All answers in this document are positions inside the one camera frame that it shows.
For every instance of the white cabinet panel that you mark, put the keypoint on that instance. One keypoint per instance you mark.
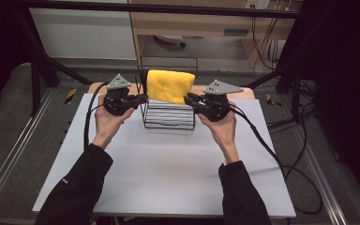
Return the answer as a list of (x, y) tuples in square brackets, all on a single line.
[(81, 34)]

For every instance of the yellow towel with black trim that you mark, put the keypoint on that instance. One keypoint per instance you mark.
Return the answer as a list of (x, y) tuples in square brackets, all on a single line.
[(170, 86)]

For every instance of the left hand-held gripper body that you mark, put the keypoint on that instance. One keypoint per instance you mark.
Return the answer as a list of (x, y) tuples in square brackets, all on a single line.
[(117, 101)]

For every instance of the wooden desk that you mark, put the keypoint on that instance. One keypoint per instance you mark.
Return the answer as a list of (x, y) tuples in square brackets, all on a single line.
[(200, 23)]

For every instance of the aluminium floor rail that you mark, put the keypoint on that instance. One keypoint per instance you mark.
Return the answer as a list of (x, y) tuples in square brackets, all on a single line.
[(322, 181), (15, 146)]

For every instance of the black metal frame bar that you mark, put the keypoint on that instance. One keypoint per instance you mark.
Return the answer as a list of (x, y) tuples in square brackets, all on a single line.
[(168, 8)]

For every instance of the person's left hand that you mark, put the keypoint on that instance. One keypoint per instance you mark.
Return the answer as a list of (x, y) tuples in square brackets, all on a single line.
[(107, 125)]

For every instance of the person's right hand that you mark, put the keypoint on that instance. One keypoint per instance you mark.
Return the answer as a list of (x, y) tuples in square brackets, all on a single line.
[(222, 131)]

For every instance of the office chair base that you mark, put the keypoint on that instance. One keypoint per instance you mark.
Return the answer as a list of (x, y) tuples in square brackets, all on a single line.
[(170, 39)]

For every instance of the black metal stand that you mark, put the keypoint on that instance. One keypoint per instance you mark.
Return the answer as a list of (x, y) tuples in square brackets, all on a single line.
[(296, 90), (36, 81)]

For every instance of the white wall socket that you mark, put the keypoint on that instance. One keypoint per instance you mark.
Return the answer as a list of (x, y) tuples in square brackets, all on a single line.
[(258, 3)]

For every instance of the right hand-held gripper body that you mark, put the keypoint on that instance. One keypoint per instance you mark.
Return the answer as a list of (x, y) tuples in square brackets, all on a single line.
[(217, 108)]

